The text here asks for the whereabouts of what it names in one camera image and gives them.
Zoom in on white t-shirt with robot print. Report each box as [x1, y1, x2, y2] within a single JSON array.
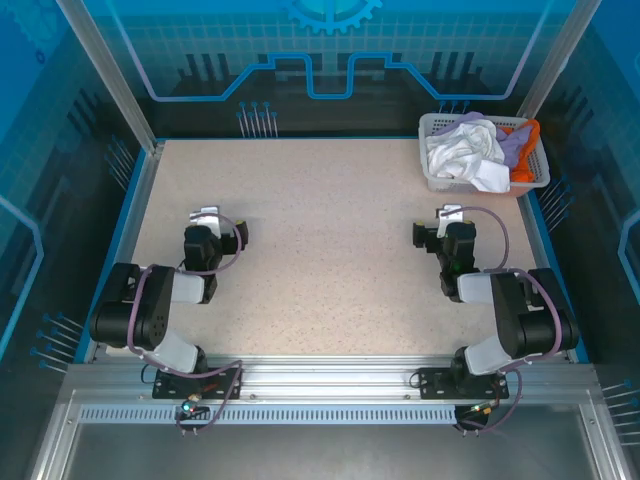
[[425, 112, 512, 195]]

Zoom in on orange t-shirt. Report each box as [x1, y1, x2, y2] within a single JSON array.
[[497, 118, 543, 186]]

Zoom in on purple t-shirt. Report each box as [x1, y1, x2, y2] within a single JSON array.
[[457, 111, 534, 167]]

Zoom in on white plastic mesh basket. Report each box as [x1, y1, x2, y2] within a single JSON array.
[[417, 112, 553, 197]]

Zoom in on metal lower tray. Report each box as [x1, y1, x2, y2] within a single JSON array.
[[28, 389, 634, 480]]

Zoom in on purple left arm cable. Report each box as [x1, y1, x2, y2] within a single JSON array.
[[126, 212, 245, 437]]

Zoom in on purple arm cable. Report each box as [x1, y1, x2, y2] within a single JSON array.
[[126, 212, 245, 437], [447, 205, 562, 437]]

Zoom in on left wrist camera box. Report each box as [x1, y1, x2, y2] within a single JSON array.
[[189, 205, 223, 237]]

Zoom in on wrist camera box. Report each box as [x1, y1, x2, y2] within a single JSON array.
[[435, 203, 465, 238], [189, 205, 223, 237]]

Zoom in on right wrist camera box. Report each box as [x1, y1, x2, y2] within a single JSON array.
[[435, 203, 465, 238]]

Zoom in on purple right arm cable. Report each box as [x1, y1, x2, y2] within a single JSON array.
[[447, 205, 562, 437]]

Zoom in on table side rail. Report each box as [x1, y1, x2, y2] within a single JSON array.
[[519, 192, 592, 365], [82, 141, 166, 364]]

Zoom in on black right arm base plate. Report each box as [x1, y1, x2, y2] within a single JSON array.
[[416, 366, 512, 402]]

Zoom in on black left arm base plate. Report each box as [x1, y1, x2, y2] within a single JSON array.
[[151, 366, 245, 402]]

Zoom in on aluminium mounting rail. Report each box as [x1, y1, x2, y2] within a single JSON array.
[[63, 353, 599, 402]]

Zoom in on green-lit cable connector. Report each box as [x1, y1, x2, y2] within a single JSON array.
[[466, 399, 502, 420], [178, 396, 209, 420]]

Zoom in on slotted grey cable duct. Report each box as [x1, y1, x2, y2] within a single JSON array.
[[78, 405, 459, 427]]

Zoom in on aluminium frame post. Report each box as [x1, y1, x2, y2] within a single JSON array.
[[516, 0, 602, 120], [53, 0, 167, 154]]

